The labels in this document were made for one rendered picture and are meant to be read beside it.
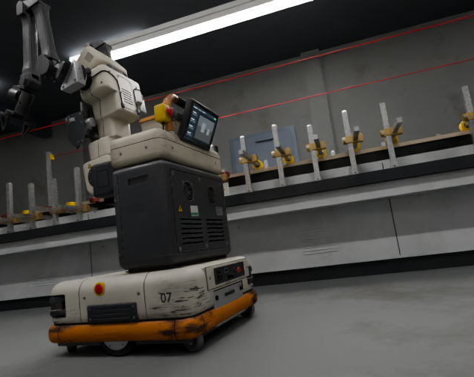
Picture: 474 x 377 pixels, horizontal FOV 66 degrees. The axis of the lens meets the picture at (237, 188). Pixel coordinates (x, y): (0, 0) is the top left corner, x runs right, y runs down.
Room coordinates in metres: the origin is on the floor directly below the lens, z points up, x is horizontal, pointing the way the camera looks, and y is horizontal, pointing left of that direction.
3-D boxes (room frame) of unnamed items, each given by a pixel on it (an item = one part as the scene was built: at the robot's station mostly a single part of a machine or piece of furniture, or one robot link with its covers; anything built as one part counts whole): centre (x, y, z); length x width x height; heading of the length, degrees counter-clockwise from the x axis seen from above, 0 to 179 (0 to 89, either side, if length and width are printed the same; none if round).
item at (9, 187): (3.25, 2.08, 0.93); 0.04 x 0.04 x 0.48; 74
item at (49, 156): (4.47, 2.32, 1.25); 0.09 x 0.08 x 1.10; 74
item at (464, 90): (2.24, -1.54, 0.91); 0.04 x 0.04 x 0.48; 74
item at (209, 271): (1.53, 0.08, 0.23); 0.41 x 0.02 x 0.08; 158
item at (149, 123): (1.59, 0.28, 0.87); 0.23 x 0.15 x 0.11; 158
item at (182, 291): (1.63, 0.39, 0.16); 0.67 x 0.64 x 0.25; 68
